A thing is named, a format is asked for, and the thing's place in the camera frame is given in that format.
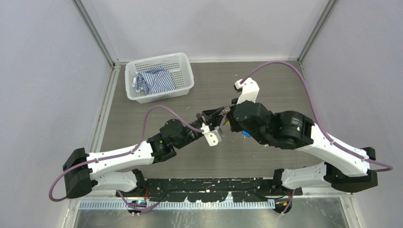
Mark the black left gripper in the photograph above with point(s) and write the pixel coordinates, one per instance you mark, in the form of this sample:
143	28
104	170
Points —
214	119

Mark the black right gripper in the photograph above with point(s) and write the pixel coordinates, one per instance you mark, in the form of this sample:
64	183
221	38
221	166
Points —
234	125

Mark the blue key tag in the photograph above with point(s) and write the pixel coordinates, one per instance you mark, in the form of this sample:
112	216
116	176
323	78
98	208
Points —
245	134

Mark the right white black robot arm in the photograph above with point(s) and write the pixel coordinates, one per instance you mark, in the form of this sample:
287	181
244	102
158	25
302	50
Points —
291	130

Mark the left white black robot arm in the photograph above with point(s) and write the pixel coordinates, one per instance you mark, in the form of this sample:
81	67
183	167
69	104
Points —
86	172

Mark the blue white striped cloth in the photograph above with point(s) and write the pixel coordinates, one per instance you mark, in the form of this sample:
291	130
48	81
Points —
153	81

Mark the white plastic perforated basket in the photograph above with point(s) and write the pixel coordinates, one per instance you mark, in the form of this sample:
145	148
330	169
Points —
177	64

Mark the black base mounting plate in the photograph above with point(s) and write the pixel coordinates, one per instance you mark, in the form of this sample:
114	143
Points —
208	190

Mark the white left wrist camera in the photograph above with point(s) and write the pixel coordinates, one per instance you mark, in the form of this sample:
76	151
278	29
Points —
214	136

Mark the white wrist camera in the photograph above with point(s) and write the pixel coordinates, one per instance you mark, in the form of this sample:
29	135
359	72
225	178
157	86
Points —
249	90
214	136

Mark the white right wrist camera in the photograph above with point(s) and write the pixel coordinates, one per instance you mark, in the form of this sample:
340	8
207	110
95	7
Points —
249	90

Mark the aluminium frame rail left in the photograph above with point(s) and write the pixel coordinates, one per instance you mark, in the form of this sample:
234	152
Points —
104	110

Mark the slotted cable duct strip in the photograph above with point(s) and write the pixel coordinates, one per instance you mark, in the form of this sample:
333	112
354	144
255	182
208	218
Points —
226	204

